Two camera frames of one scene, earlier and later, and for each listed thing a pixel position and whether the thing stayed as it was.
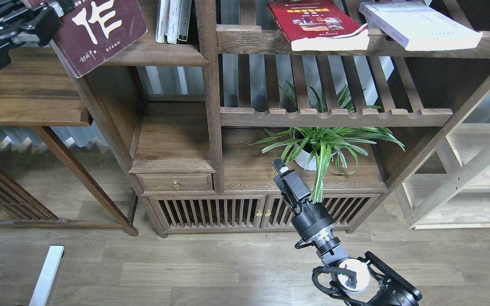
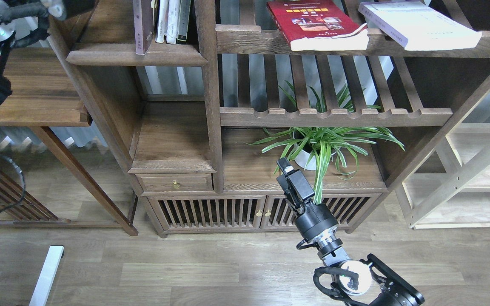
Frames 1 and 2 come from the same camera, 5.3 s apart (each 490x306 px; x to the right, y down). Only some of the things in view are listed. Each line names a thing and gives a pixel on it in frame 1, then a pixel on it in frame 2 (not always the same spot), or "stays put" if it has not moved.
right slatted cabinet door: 347,210 stays put
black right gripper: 311,219 stays put
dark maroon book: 91,29 -> 143,10
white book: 417,26 stays put
